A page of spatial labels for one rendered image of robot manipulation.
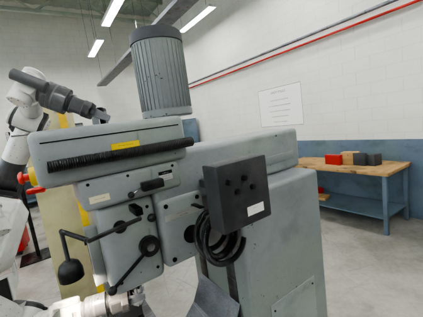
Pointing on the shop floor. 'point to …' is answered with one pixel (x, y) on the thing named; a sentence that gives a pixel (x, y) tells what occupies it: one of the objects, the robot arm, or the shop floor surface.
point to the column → (277, 253)
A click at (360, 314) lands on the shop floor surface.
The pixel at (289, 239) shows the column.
